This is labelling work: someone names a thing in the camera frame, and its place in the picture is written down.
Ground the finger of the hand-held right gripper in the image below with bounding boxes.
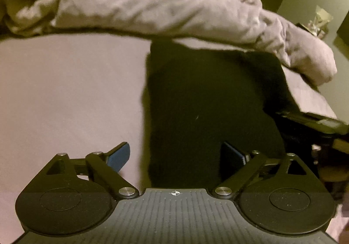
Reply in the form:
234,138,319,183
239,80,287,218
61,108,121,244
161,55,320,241
276,111,349,135

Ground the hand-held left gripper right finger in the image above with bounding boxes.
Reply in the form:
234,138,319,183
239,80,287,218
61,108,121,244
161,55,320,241
213,141,311,200

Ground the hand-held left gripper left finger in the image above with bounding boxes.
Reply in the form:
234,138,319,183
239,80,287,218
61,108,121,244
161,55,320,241
45,141,140,201

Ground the black garment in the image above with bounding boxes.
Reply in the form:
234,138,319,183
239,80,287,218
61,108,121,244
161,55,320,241
140,41,319,188

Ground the purple bed sheet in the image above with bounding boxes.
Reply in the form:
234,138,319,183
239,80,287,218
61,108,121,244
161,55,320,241
0,34,339,244

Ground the crumpled pale bag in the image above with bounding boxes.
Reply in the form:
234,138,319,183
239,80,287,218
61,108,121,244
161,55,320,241
307,5,334,39

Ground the purple duvet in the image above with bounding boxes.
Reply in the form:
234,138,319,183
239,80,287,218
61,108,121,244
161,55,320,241
4,0,337,86

